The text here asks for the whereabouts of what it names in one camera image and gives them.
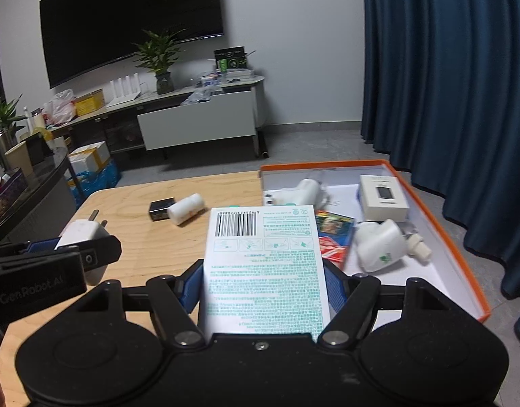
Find blue plastic bags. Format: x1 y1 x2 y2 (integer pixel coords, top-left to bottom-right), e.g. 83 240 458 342
67 162 122 208

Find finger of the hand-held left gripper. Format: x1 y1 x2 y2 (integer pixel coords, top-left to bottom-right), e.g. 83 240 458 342
0 239 61 259
80 235 122 273

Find white square plug adapter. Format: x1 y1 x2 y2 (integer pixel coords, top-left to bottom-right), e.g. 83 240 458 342
55 210 110 287

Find black wall television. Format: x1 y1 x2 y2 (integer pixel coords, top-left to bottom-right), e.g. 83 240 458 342
39 0 224 90

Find black charger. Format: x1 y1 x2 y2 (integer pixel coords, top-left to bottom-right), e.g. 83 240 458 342
149 197 176 222

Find white plastic bag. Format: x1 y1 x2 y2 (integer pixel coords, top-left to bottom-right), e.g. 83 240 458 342
44 89 76 125

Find large white green-button plug device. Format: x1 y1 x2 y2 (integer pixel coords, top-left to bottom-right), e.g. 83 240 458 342
355 218 433 274

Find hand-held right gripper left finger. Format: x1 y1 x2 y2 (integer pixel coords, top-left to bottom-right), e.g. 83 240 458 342
80 259 206 346

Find potted plant in dark vase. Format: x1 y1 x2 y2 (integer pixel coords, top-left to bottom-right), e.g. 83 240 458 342
133 29 186 95

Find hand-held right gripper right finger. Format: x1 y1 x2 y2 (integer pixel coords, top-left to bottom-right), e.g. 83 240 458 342
317 261 445 346

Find small white plug device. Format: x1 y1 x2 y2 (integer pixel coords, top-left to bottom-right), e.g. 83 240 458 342
264 178 328 206

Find clear bags in drawer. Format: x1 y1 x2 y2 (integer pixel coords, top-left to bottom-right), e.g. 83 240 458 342
179 87 222 106

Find dark round glass table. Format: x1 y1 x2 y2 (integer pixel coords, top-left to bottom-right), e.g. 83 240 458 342
0 148 76 247

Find grey television stand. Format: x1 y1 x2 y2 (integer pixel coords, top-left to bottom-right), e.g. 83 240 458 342
44 74 269 162

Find white router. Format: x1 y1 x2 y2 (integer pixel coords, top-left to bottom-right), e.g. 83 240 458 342
106 74 143 108

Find green leafy plant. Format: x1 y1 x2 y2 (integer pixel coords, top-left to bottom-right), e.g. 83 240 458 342
0 95 27 145

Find small white bottle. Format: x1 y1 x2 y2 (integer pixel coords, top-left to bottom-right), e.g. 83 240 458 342
167 193 204 226

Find white charger box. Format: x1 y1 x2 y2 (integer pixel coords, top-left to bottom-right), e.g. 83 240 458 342
357 174 410 221

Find teal and white box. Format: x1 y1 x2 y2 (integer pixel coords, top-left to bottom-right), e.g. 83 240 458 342
199 206 333 340

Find orange-edged white box tray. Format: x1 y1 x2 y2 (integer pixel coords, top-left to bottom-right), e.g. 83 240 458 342
259 160 491 323

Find white and yellow cardboard box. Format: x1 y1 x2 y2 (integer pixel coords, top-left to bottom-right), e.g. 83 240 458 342
68 141 112 174

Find black and green box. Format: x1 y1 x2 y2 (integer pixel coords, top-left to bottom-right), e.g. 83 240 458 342
213 46 249 73

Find dark blue curtain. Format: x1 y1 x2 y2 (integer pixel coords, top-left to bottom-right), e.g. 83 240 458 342
361 0 520 348

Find red and blue card box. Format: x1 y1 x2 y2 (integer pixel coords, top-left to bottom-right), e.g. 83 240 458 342
315 211 356 261

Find white open drawer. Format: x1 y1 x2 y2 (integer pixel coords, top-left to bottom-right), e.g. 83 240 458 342
137 87 258 151

